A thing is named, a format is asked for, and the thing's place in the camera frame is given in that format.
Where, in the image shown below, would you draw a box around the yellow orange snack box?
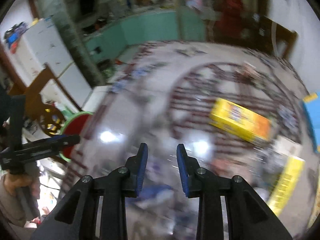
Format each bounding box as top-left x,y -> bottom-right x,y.
209,98 -> 271,146

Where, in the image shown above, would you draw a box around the yellow white medicine box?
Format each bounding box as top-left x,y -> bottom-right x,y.
267,155 -> 305,217

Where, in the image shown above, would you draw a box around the red green trash bin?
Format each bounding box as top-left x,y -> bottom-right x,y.
60,112 -> 93,162

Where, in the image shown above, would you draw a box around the teal kitchen cabinets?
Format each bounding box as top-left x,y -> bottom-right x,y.
84,8 -> 206,63

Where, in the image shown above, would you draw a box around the person's left hand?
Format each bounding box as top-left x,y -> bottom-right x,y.
3,173 -> 40,199

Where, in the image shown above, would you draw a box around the brown wooden chair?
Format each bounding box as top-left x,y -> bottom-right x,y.
23,63 -> 82,137

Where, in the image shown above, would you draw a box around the white refrigerator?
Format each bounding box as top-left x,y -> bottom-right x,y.
15,17 -> 92,107

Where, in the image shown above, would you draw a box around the items on top of refrigerator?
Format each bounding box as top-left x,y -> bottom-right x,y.
4,17 -> 42,54

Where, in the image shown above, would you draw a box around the blue yellow folding stool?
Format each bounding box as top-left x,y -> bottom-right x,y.
303,91 -> 320,153

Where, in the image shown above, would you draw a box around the red hanging jacket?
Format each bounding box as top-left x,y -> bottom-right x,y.
216,0 -> 244,38

